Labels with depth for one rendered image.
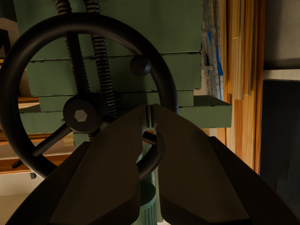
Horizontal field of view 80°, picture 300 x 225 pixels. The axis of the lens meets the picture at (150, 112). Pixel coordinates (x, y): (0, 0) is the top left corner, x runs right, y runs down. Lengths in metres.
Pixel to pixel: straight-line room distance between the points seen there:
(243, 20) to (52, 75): 1.68
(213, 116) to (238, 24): 1.46
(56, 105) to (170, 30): 0.34
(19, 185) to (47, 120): 3.51
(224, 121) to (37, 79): 0.49
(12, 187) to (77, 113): 3.85
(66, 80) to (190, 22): 0.33
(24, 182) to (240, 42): 3.79
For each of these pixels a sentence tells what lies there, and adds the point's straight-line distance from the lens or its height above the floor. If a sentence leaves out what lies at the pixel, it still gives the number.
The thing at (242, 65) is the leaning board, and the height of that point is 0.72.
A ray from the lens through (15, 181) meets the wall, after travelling 4.02.
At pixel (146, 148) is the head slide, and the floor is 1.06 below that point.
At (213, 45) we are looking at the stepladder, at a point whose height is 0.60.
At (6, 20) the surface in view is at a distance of 0.57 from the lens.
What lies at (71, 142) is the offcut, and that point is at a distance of 0.56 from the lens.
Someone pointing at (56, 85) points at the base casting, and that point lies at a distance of 0.52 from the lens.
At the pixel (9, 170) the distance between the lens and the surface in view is 3.33.
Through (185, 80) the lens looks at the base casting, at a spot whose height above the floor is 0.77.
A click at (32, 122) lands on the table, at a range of 0.58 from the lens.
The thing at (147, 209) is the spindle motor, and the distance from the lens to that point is 0.73.
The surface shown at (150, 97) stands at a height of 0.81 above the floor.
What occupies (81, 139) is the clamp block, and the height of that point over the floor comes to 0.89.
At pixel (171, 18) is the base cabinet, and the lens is 0.47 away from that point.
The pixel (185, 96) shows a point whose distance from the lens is 0.46.
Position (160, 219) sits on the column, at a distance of 1.09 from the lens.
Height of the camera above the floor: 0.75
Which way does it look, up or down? 12 degrees up
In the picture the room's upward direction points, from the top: 177 degrees clockwise
